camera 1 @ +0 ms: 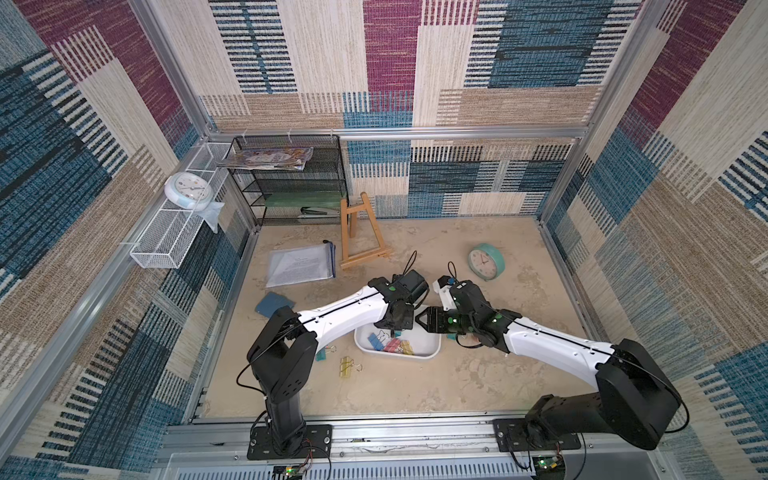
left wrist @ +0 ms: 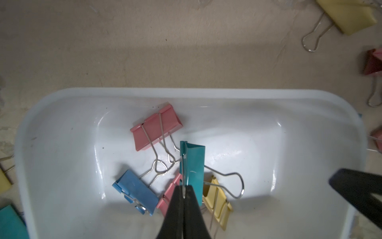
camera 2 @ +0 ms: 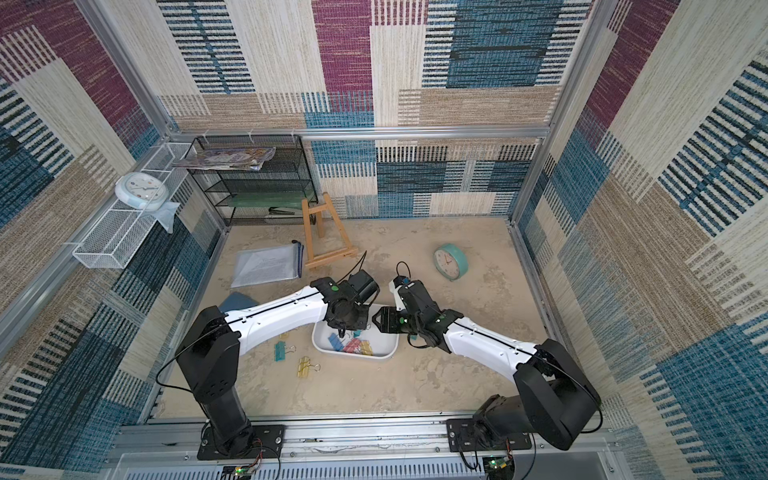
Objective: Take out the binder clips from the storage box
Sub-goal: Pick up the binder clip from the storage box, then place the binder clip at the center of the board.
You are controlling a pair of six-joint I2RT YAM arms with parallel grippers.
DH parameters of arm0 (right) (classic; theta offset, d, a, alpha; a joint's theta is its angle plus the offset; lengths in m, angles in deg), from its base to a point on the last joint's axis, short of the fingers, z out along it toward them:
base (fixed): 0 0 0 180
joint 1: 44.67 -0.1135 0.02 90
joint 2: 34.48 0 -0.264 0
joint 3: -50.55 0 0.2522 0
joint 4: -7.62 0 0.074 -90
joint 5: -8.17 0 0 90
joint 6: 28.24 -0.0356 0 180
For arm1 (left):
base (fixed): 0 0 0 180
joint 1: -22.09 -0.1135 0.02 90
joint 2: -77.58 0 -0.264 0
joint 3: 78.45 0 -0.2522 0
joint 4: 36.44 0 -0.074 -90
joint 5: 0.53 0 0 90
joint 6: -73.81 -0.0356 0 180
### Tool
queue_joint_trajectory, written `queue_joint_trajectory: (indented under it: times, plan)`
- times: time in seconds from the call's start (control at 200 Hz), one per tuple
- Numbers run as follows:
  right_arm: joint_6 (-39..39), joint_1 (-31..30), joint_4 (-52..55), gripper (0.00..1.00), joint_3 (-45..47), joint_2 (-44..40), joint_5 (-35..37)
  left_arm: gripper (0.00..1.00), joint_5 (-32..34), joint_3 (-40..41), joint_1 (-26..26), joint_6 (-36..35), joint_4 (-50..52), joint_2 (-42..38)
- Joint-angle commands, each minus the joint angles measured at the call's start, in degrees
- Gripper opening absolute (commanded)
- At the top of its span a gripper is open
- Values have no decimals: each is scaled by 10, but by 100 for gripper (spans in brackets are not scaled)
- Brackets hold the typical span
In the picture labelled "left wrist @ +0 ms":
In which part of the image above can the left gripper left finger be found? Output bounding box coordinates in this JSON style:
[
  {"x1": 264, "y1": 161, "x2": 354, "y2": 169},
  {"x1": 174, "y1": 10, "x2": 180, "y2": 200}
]
[{"x1": 156, "y1": 186, "x2": 184, "y2": 239}]

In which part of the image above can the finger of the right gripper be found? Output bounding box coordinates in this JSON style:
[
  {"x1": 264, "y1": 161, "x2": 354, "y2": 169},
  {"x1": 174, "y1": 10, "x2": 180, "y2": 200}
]
[{"x1": 329, "y1": 168, "x2": 382, "y2": 228}]

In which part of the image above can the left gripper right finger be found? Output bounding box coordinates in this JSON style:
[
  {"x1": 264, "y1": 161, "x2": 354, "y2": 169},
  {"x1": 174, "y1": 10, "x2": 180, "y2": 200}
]
[{"x1": 183, "y1": 185, "x2": 211, "y2": 239}]

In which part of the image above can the teal binder clip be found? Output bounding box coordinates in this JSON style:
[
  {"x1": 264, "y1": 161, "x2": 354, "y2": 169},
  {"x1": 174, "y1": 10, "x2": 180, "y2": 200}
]
[
  {"x1": 179, "y1": 141, "x2": 245, "y2": 206},
  {"x1": 1, "y1": 205, "x2": 29, "y2": 239}
]

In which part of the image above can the white plastic storage box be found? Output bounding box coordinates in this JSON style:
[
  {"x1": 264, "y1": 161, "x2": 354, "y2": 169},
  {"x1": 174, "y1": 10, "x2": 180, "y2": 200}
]
[{"x1": 15, "y1": 88, "x2": 367, "y2": 239}]

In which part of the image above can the yellow binder clip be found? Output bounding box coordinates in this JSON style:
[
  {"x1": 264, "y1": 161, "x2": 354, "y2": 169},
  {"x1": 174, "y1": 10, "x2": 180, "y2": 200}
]
[
  {"x1": 301, "y1": 0, "x2": 382, "y2": 53},
  {"x1": 202, "y1": 175, "x2": 233, "y2": 239}
]

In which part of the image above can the pink binder clip lower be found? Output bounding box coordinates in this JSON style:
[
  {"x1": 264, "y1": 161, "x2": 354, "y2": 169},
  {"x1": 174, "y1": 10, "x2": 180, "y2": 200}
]
[{"x1": 156, "y1": 173, "x2": 182, "y2": 217}]

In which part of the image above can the yellow binder clip bottom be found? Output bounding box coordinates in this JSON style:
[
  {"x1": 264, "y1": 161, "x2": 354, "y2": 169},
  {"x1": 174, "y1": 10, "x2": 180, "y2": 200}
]
[{"x1": 202, "y1": 175, "x2": 233, "y2": 239}]

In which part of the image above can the blue binder clip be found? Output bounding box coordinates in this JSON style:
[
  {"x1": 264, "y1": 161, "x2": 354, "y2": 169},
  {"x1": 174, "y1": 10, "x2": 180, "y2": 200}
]
[{"x1": 112, "y1": 170, "x2": 159, "y2": 216}]

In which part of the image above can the pink binder clip upper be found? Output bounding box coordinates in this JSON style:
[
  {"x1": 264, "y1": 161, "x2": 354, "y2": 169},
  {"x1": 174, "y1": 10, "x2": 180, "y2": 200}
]
[{"x1": 130, "y1": 103, "x2": 184, "y2": 180}]

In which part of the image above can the pink binder clip on table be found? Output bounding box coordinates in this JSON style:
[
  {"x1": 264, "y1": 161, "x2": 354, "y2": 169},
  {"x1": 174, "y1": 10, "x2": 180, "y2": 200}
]
[{"x1": 363, "y1": 47, "x2": 382, "y2": 108}]

